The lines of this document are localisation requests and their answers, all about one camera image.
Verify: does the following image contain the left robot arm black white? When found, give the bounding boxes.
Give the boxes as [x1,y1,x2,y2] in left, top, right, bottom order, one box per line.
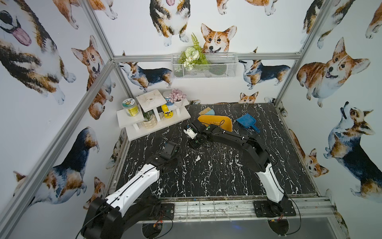
[78,141,182,239]

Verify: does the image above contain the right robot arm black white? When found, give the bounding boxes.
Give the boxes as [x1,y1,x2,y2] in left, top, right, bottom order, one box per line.
[184,120,288,213]

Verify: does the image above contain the yellow plastic storage box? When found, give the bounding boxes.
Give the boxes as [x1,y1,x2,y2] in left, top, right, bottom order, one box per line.
[198,115,233,132]

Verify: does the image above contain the small green plant woven pot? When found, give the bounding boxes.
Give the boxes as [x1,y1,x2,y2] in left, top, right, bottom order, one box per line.
[142,110,157,128]

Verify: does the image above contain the yellow bottle with blue cap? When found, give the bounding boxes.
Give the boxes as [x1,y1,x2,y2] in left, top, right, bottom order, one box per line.
[161,98,173,119]

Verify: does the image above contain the white tiered display shelf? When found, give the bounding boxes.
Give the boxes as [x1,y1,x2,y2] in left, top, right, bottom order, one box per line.
[117,90,191,141]

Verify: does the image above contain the blue plastic dustpan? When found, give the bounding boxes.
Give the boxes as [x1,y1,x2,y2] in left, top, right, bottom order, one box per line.
[236,114,260,133]

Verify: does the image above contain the pink flowers in white pot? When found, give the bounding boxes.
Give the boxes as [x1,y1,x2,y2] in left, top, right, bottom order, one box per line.
[169,89,187,107]

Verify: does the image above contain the artificial green white flower bouquet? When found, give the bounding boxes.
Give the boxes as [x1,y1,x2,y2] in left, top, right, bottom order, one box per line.
[178,33,210,71]

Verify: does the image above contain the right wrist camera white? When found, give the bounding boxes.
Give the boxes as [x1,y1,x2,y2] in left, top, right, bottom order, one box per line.
[184,128,198,139]

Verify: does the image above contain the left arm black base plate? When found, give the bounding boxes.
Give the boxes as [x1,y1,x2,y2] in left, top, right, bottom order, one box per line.
[140,203,175,221]

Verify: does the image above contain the aluminium front rail frame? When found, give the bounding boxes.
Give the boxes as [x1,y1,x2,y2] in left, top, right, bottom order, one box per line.
[172,197,335,223]

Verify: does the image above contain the white wire wall basket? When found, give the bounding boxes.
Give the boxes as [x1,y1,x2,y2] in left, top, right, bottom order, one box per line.
[171,53,238,79]

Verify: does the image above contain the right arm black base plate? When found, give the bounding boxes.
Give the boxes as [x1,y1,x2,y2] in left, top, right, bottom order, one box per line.
[253,200,297,218]

